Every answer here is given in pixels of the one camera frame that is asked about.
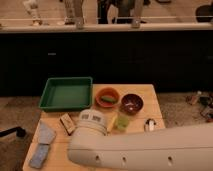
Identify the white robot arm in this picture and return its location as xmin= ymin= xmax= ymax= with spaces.
xmin=67 ymin=109 xmax=213 ymax=171

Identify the orange bowl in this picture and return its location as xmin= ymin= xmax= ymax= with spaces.
xmin=95 ymin=87 xmax=120 ymax=108

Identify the green vegetable in bowl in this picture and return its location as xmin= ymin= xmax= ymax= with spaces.
xmin=101 ymin=96 xmax=116 ymax=103

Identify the dark brown bowl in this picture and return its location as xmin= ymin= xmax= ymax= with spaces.
xmin=121 ymin=94 xmax=144 ymax=115

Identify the green cup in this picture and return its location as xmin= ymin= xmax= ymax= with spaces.
xmin=115 ymin=115 xmax=129 ymax=131

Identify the green plastic tray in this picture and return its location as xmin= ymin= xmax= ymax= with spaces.
xmin=39 ymin=77 xmax=93 ymax=112

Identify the black white small toy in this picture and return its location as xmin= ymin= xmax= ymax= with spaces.
xmin=144 ymin=119 xmax=156 ymax=132

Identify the grey folded cloth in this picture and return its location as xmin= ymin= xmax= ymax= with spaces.
xmin=38 ymin=121 xmax=56 ymax=144

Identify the blue sponge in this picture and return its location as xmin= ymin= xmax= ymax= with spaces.
xmin=29 ymin=144 xmax=50 ymax=169

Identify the black chair base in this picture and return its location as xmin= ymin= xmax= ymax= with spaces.
xmin=0 ymin=127 xmax=26 ymax=138

